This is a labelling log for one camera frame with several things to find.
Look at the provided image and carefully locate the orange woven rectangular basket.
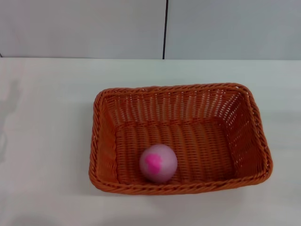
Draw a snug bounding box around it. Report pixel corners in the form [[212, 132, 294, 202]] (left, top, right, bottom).
[[88, 82, 274, 196]]

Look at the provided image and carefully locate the pink ball with magenta patch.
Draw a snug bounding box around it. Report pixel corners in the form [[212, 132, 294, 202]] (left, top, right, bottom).
[[138, 144, 178, 183]]

